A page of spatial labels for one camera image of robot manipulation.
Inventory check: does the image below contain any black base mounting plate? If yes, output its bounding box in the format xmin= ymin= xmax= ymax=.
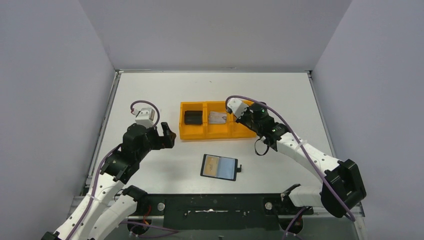
xmin=146 ymin=193 xmax=299 ymax=231

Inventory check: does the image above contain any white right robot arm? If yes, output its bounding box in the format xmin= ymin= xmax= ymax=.
xmin=226 ymin=98 xmax=367 ymax=218

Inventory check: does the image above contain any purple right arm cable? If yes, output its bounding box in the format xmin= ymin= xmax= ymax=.
xmin=225 ymin=95 xmax=357 ymax=223

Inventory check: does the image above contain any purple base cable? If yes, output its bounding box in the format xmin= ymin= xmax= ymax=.
xmin=281 ymin=206 xmax=307 ymax=240
xmin=122 ymin=218 xmax=180 ymax=239

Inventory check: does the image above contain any gold numbered card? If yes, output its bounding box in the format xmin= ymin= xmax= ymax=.
xmin=203 ymin=155 xmax=220 ymax=177

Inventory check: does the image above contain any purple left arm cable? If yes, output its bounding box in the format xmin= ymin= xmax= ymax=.
xmin=64 ymin=100 xmax=161 ymax=240

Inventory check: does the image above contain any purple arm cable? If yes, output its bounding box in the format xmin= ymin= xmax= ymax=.
xmin=225 ymin=95 xmax=357 ymax=223
xmin=64 ymin=100 xmax=161 ymax=240

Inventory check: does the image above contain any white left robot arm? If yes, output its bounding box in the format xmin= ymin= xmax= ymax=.
xmin=42 ymin=122 xmax=177 ymax=240

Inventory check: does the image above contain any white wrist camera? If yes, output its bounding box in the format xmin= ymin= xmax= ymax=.
xmin=226 ymin=98 xmax=249 ymax=119
xmin=133 ymin=107 xmax=156 ymax=128

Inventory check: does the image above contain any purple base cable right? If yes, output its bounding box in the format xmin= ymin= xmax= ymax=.
xmin=281 ymin=206 xmax=307 ymax=240

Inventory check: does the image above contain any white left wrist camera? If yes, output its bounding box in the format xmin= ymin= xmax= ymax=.
xmin=133 ymin=107 xmax=156 ymax=128

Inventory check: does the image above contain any aluminium left side rail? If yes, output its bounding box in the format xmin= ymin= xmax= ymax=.
xmin=84 ymin=70 xmax=121 ymax=188

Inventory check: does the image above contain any black wallet in bin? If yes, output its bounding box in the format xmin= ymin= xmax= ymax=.
xmin=183 ymin=110 xmax=203 ymax=126

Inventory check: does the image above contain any silver patterned card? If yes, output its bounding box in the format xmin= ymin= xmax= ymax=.
xmin=208 ymin=111 xmax=227 ymax=124

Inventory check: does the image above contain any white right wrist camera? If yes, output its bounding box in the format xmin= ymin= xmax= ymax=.
xmin=226 ymin=98 xmax=249 ymax=119

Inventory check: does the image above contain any black leather card holder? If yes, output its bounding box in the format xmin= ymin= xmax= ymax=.
xmin=200 ymin=154 xmax=243 ymax=181

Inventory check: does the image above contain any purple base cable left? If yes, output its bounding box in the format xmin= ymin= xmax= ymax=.
xmin=122 ymin=218 xmax=180 ymax=239

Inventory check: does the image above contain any yellow three-compartment bin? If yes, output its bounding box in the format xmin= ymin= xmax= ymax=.
xmin=179 ymin=101 xmax=256 ymax=141

